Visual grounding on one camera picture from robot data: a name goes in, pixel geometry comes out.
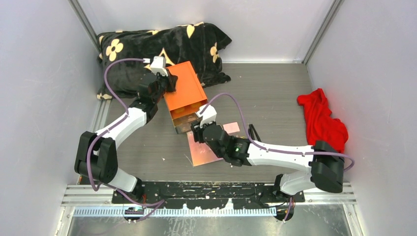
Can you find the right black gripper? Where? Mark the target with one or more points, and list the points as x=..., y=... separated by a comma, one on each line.
x=197, y=131

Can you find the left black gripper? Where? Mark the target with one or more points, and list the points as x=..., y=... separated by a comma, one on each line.
x=171, y=81

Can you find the orange drawer organizer box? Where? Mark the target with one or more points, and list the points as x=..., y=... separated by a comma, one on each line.
x=184, y=103

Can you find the small pink compact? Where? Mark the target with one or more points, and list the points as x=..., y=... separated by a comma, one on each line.
x=232, y=128

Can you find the large pink eyeshadow palette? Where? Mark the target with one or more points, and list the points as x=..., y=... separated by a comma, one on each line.
x=200, y=153

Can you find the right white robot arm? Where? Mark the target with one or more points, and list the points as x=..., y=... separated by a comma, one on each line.
x=314, y=166

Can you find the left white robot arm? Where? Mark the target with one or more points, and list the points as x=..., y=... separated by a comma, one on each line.
x=97, y=151

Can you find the black floral blanket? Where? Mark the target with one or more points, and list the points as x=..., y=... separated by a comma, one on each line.
x=198, y=43

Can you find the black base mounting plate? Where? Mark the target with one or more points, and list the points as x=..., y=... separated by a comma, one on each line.
x=211, y=195

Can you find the red cloth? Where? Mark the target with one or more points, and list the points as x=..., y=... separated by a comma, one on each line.
x=319, y=125

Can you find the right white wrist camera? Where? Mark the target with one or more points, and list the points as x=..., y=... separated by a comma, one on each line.
x=207, y=113

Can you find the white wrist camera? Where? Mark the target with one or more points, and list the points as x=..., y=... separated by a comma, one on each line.
x=158, y=66
x=207, y=113

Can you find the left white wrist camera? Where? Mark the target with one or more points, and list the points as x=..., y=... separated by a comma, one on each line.
x=158, y=66

